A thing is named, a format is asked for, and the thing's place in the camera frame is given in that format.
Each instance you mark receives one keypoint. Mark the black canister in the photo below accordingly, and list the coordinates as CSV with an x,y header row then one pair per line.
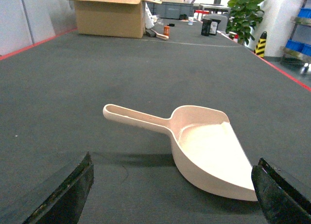
x,y
206,24

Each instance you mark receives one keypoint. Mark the large cardboard box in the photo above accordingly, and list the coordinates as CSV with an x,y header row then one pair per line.
x,y
117,18

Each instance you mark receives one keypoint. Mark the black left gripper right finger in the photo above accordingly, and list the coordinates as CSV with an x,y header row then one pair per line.
x,y
282,198

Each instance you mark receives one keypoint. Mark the blue storage bin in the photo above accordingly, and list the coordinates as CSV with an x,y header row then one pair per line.
x,y
294,45

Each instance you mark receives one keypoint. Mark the grey storage crate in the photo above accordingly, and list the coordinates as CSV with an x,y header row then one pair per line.
x,y
173,10

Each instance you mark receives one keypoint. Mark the yellow black striped bollard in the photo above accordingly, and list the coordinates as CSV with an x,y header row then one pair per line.
x,y
260,47

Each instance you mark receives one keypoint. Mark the beige plastic scoop tray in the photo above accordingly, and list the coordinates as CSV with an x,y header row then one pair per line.
x,y
204,146

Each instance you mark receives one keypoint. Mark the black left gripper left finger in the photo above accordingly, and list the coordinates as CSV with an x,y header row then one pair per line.
x,y
60,199

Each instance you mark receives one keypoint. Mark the green potted plant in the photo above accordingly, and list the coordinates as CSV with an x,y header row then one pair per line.
x,y
244,16

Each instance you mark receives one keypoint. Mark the wooden handled brush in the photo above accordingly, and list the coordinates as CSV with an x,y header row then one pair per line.
x,y
153,33

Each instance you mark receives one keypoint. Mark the steel shelf rack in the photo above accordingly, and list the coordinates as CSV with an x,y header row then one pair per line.
x,y
301,32

